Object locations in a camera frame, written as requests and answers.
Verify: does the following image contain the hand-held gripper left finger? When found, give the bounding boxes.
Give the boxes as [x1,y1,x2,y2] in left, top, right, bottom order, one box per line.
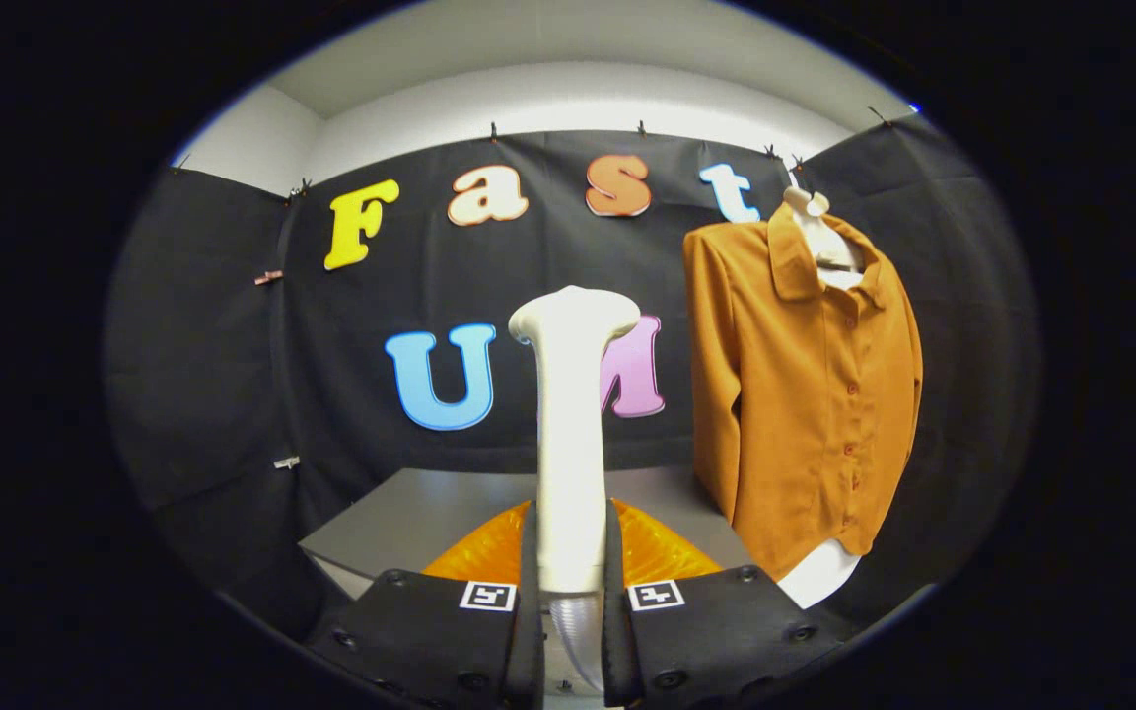
[307,500,547,710]

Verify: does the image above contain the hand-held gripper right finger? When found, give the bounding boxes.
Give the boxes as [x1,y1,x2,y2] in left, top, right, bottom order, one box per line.
[600,498,855,709]

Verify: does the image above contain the orange button-up shirt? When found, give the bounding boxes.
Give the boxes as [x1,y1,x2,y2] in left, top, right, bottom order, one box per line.
[682,202,924,583]

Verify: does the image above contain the white garment hanger form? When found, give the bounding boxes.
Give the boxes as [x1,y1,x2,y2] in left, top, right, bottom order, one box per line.
[775,185,866,609]

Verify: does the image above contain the black backdrop cloth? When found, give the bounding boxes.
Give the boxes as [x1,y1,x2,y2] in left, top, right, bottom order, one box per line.
[105,113,1040,642]

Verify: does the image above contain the row of black clips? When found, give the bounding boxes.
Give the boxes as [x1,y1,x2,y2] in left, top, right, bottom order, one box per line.
[172,106,892,198]

